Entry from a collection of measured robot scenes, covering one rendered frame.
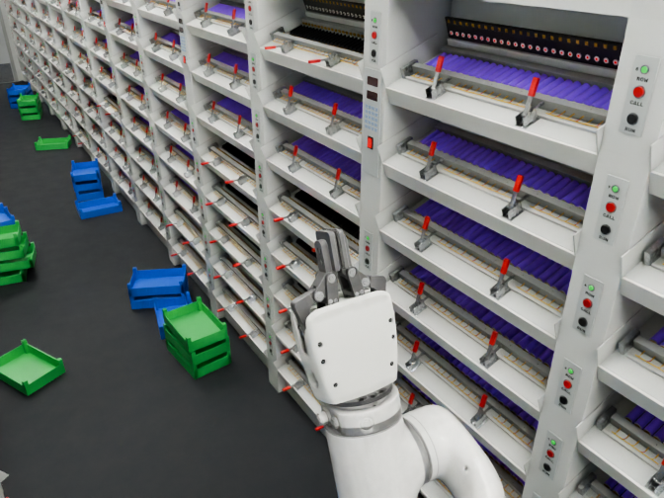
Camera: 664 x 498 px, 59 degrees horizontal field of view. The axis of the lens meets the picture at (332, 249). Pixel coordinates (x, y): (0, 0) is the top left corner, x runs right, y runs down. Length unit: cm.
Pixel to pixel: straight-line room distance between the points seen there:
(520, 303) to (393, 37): 70
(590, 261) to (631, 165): 20
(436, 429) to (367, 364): 12
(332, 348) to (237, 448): 201
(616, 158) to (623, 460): 61
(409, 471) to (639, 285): 63
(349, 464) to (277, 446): 194
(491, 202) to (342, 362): 82
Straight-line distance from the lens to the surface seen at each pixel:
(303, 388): 258
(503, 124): 125
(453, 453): 68
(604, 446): 138
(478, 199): 137
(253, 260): 269
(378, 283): 62
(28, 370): 325
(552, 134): 119
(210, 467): 253
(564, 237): 124
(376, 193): 162
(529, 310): 136
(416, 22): 155
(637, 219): 112
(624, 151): 110
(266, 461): 251
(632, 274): 116
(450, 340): 157
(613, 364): 126
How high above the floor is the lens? 186
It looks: 28 degrees down
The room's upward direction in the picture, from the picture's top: straight up
